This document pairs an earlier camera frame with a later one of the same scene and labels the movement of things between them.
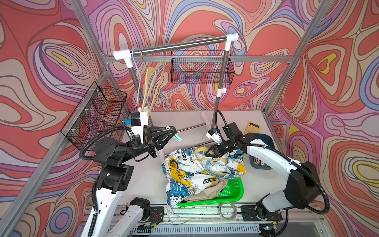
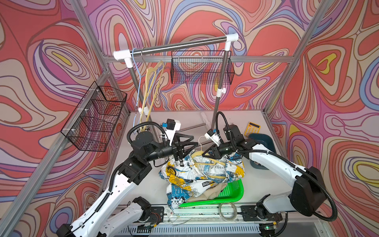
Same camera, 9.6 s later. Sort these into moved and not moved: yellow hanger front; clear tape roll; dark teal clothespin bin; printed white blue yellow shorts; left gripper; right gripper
Moved: yellow hanger front; left gripper
Not moved: clear tape roll; right gripper; dark teal clothespin bin; printed white blue yellow shorts
